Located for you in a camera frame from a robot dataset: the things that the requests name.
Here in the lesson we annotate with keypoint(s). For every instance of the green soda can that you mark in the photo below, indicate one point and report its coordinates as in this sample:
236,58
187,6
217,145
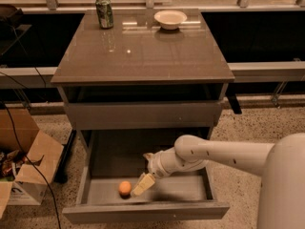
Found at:
104,13

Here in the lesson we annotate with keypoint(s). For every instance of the open grey middle drawer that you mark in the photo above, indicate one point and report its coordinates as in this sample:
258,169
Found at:
117,155

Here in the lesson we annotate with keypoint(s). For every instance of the orange fruit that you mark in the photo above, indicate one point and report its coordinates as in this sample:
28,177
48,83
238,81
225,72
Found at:
125,188

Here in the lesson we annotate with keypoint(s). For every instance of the grey drawer cabinet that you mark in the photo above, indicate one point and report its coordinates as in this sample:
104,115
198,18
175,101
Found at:
137,61

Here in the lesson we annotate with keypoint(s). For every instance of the closed grey top drawer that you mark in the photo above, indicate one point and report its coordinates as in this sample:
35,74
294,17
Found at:
85,116

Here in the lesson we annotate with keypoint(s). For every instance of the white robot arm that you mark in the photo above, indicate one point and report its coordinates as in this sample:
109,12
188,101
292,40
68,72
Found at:
280,165

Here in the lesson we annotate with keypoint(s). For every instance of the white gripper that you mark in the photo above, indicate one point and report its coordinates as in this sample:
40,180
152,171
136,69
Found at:
155,165

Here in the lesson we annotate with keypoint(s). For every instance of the white paper bowl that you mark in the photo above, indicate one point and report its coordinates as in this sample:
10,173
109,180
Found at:
170,19

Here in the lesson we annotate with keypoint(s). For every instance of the open cardboard box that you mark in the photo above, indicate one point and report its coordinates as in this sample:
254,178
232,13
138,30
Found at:
29,159

